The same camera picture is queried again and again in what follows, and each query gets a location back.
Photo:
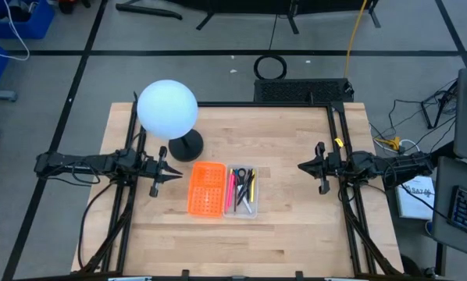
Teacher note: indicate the black aluminium table frame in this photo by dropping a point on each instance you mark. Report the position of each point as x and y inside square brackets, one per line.
[257, 104]

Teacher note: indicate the yellow power plug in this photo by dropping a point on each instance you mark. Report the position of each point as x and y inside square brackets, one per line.
[391, 143]

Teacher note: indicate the pink pencil yellow eraser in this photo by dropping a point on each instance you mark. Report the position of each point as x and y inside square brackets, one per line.
[228, 199]

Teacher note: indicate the black perforated metal box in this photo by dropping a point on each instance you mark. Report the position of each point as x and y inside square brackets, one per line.
[296, 90]

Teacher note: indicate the clear plastic supply box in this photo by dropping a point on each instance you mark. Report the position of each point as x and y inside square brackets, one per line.
[255, 212]

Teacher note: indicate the black bar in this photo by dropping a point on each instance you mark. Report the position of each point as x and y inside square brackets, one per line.
[147, 10]

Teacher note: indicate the white booklet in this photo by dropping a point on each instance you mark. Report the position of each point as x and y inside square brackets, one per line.
[413, 203]

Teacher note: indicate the black partition screen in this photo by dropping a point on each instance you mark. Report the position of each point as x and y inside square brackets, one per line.
[257, 4]

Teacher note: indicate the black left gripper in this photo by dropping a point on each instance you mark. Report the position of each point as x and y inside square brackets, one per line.
[153, 171]

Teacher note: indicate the white globe lamp black stand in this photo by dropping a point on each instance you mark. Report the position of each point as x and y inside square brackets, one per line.
[167, 109]

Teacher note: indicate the orange perforated box lid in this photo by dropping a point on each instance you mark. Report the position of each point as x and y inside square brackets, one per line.
[207, 189]

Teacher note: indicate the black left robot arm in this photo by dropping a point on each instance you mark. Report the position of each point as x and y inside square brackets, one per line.
[81, 164]

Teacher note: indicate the yellow pen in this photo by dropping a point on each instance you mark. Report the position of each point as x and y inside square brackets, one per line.
[253, 187]

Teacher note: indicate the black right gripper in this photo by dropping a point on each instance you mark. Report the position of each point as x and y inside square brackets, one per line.
[329, 168]

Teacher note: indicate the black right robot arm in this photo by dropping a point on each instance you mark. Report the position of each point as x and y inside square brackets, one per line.
[393, 166]

